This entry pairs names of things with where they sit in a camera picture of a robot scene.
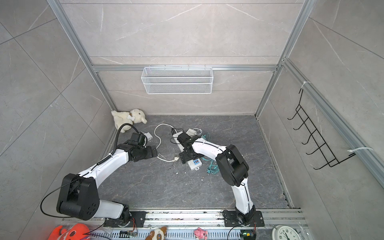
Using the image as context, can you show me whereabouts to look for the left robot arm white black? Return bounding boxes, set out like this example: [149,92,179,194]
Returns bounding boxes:
[56,129,157,226]

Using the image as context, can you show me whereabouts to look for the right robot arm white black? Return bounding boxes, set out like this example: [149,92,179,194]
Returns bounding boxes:
[177,133,256,226]

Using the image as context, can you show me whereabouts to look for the white power strip colourful sockets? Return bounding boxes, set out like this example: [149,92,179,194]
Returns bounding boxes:
[173,132,202,170]

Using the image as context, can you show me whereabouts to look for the white charger with cable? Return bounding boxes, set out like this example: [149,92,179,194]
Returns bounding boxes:
[186,128,203,137]
[144,132,153,142]

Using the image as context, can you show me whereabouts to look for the brown white plush dog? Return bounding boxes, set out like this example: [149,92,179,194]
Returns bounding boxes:
[145,226,168,240]

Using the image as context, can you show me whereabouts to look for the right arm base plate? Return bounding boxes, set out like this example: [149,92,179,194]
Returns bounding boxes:
[222,209,265,227]

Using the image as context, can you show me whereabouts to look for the red plush toy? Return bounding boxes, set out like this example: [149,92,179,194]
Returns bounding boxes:
[48,223,90,240]

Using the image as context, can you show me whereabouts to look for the pink plush toy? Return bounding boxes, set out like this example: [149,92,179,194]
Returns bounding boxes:
[194,228,208,240]

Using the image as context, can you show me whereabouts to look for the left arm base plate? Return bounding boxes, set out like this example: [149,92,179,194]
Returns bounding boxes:
[103,211,147,228]

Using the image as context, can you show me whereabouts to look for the teal tangled cable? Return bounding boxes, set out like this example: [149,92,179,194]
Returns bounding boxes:
[201,133,221,175]

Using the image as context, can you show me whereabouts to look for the white alarm clock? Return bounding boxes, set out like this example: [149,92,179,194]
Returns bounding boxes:
[272,225,301,240]

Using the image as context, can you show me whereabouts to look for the white charger with coiled cable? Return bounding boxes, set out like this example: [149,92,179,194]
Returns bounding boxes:
[144,132,153,142]

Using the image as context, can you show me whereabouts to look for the white wire mesh basket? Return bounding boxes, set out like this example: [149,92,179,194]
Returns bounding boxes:
[141,67,214,95]

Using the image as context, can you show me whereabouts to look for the white plush lamb toy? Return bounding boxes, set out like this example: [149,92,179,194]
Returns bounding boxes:
[111,109,148,130]

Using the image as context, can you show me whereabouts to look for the white power strip cord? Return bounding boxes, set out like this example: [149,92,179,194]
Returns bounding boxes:
[153,123,181,163]

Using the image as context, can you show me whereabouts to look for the black wire hook rack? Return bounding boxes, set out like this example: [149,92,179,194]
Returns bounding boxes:
[287,89,356,171]

